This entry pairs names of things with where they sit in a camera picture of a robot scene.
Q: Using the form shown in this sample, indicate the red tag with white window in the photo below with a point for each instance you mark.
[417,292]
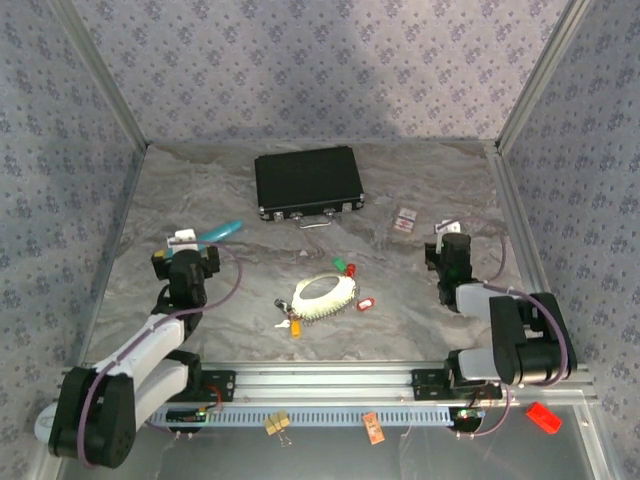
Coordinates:
[365,303]

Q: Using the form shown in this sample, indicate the key with black head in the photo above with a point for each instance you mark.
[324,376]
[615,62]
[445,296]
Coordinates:
[281,304]

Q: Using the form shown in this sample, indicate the key with green tag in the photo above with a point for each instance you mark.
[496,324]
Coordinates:
[339,263]

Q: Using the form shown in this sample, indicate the key with yellow tag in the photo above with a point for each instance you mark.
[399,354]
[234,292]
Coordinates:
[296,329]

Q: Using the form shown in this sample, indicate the large metal keyring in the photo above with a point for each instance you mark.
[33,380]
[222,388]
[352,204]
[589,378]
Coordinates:
[320,307]

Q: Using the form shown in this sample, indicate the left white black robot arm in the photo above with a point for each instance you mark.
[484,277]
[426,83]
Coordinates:
[90,415]

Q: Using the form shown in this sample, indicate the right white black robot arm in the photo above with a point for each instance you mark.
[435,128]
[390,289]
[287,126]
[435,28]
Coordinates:
[530,340]

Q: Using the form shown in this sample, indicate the teal cylinder with pale band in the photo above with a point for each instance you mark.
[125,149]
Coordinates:
[225,230]

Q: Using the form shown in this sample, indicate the card packet in clear bag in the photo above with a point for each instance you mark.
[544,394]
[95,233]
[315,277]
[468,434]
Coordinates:
[406,220]

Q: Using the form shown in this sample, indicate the small circuit board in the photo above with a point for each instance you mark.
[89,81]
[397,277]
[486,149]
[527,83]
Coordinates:
[467,416]
[186,416]

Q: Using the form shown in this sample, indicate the gold binder clip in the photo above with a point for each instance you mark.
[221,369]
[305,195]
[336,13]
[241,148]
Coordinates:
[276,423]

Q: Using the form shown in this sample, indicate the red plastic block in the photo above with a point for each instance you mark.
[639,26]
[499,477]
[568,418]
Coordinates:
[543,417]

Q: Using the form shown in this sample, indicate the orange paper tag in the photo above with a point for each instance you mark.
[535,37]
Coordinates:
[373,428]

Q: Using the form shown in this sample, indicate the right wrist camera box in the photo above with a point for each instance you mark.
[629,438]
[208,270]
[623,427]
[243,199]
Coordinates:
[446,231]

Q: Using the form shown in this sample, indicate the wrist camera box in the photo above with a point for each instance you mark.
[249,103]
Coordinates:
[446,231]
[182,239]

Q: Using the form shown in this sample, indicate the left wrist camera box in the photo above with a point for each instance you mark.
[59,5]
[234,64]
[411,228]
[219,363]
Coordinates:
[182,239]

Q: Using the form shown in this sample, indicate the aluminium side rail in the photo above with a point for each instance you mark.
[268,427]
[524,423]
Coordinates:
[530,250]
[126,200]

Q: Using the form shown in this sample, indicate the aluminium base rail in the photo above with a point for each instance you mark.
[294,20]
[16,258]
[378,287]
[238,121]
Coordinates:
[325,382]

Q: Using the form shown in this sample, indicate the aluminium frame post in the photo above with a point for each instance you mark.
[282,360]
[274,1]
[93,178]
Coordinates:
[102,75]
[540,75]

